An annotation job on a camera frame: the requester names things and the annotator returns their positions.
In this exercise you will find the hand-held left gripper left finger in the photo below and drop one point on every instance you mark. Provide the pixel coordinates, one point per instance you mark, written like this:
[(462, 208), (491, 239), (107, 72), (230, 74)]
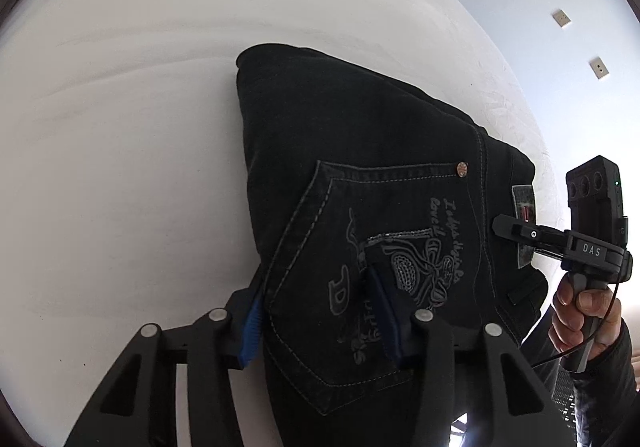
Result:
[(252, 327)]

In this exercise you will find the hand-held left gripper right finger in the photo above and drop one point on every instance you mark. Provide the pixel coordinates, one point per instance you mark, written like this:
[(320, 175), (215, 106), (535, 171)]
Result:
[(387, 322)]

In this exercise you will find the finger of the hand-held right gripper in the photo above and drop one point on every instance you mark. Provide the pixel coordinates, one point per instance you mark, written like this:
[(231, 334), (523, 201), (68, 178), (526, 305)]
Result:
[(525, 231), (549, 254)]

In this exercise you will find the black denim pants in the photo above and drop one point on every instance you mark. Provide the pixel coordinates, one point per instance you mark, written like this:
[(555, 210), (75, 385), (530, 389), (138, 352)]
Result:
[(350, 137)]

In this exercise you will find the person's right forearm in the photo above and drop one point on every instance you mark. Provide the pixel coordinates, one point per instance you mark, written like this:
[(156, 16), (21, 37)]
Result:
[(615, 377)]

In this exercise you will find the person's right hand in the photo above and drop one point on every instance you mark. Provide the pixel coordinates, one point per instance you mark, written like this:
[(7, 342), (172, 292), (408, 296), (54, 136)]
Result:
[(565, 317)]

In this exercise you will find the white bed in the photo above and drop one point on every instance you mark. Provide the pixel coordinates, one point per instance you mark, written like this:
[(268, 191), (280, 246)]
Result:
[(125, 127)]

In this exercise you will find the beige wall socket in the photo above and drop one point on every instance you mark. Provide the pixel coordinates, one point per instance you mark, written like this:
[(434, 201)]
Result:
[(561, 17), (598, 67)]

